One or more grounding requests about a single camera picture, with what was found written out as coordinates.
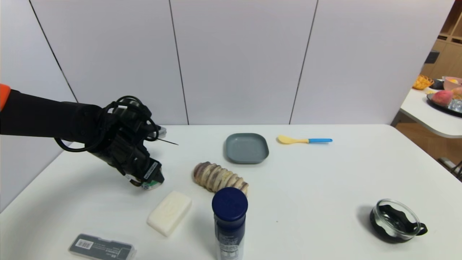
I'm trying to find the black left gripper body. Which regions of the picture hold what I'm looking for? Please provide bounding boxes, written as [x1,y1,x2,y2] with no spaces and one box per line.
[116,138,162,187]

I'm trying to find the grey square dish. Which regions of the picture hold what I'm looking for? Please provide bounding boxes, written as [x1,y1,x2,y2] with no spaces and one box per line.
[225,133,269,164]

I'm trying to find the white soap bar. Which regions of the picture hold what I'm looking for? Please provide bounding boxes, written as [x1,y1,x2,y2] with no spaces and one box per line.
[147,191,192,237]

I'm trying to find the striped bread roll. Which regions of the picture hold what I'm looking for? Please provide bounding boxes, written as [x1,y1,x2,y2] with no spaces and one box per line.
[193,161,249,195]

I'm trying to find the blue-capped bottle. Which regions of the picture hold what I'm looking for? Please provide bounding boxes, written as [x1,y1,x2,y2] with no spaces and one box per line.
[212,187,248,260]

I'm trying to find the black case with barcode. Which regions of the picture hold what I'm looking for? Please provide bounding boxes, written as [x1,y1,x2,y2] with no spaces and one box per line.
[68,234,137,260]

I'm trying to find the glass bowl black sleeve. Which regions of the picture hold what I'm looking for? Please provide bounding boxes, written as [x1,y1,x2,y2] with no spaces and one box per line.
[369,198,428,243]

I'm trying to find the white round table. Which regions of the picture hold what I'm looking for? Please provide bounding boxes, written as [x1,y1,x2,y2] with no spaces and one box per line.
[399,88,462,139]

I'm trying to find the orange basket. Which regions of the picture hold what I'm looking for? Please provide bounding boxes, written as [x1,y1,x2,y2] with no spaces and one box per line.
[412,75,433,91]

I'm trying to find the black tray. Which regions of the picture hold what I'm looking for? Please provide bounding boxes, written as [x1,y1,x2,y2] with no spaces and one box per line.
[426,93,462,118]

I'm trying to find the chair leg base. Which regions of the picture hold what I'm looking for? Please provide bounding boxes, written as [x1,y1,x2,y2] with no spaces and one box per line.
[437,157,462,181]

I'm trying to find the red peach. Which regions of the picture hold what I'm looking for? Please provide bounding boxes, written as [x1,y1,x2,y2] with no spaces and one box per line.
[431,90,453,107]

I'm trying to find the pink bowl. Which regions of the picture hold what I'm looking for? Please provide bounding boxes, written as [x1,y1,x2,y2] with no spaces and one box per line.
[443,77,462,91]

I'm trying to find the wooden shelf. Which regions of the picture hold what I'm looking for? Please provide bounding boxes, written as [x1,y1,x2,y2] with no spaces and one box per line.
[420,0,462,82]

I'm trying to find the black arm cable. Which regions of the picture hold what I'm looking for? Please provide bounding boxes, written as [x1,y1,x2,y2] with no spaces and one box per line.
[54,96,179,152]

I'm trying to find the yellow spoon blue handle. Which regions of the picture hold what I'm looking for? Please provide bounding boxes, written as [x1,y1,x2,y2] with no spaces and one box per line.
[277,135,332,145]

